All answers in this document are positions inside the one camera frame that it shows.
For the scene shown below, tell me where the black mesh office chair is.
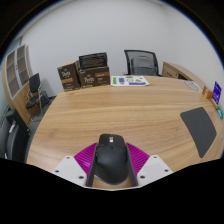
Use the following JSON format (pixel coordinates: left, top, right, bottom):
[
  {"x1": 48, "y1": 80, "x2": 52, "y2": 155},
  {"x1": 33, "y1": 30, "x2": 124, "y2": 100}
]
[{"x1": 123, "y1": 49, "x2": 160, "y2": 77}]

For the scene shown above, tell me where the narrow brown cardboard box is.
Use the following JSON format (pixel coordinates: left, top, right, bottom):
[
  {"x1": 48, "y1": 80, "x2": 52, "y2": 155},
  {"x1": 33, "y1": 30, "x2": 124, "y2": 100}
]
[{"x1": 56, "y1": 61, "x2": 81, "y2": 92}]

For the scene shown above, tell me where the black visitor chair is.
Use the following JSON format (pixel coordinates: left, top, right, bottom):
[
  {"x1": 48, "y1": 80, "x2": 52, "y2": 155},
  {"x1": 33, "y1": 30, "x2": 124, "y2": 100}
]
[{"x1": 25, "y1": 72, "x2": 51, "y2": 116}]

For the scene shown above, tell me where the grey backpack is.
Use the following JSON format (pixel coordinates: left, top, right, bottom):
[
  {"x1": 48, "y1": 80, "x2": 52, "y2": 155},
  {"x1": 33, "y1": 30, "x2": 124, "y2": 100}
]
[{"x1": 130, "y1": 55, "x2": 157, "y2": 76}]

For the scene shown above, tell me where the wide brown cardboard box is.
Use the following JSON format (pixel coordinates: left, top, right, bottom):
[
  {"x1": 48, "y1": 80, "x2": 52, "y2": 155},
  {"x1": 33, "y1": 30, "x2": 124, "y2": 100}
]
[{"x1": 77, "y1": 65, "x2": 111, "y2": 89}]

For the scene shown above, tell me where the dark grey mouse pad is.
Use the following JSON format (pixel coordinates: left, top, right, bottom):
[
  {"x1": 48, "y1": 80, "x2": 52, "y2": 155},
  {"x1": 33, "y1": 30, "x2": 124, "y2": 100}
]
[{"x1": 179, "y1": 106, "x2": 218, "y2": 159}]

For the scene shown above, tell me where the purple packaging card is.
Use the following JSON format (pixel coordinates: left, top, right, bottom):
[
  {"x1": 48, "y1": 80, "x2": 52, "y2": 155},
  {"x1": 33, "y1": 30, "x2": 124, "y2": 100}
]
[{"x1": 211, "y1": 80, "x2": 223, "y2": 106}]

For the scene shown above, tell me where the black padded office chair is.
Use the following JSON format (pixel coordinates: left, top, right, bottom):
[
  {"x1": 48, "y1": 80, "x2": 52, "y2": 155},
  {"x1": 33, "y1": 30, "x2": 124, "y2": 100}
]
[{"x1": 0, "y1": 109, "x2": 31, "y2": 164}]

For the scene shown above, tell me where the black computer mouse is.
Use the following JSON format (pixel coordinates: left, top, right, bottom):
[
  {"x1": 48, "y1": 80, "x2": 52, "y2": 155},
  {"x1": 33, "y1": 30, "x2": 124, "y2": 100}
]
[{"x1": 94, "y1": 133, "x2": 129, "y2": 185}]

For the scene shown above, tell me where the wooden side cabinet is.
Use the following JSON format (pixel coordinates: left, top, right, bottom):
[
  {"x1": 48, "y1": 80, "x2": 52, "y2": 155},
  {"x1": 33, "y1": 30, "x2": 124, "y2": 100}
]
[{"x1": 161, "y1": 61, "x2": 204, "y2": 88}]

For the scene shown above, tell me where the small orange-brown box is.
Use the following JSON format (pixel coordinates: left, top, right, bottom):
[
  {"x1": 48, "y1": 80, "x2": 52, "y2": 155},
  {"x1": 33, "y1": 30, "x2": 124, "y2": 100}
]
[{"x1": 202, "y1": 85, "x2": 214, "y2": 100}]

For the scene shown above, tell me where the white printed paper sheet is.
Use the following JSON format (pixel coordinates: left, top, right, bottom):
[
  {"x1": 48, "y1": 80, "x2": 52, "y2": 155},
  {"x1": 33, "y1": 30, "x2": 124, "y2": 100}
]
[{"x1": 110, "y1": 75, "x2": 150, "y2": 87}]

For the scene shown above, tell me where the round grey disc in bag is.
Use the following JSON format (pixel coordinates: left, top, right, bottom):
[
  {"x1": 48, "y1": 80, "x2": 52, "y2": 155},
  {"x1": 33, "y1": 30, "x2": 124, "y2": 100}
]
[{"x1": 183, "y1": 79, "x2": 203, "y2": 93}]

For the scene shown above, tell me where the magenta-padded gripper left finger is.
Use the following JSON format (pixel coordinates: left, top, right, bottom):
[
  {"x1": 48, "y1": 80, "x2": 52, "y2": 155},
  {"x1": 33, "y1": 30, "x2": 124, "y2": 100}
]
[{"x1": 51, "y1": 142, "x2": 100, "y2": 188}]

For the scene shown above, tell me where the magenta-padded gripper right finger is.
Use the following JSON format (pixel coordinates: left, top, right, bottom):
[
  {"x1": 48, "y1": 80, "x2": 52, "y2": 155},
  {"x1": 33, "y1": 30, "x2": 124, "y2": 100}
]
[{"x1": 124, "y1": 142, "x2": 174, "y2": 188}]

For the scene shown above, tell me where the wooden shelf unit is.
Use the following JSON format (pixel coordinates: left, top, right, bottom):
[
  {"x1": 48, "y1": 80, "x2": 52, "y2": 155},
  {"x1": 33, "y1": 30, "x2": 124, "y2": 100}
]
[{"x1": 2, "y1": 43, "x2": 44, "y2": 126}]

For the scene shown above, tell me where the black cardboard box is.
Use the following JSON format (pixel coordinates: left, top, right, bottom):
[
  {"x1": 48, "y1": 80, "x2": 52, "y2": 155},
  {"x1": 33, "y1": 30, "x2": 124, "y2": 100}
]
[{"x1": 78, "y1": 52, "x2": 109, "y2": 70}]

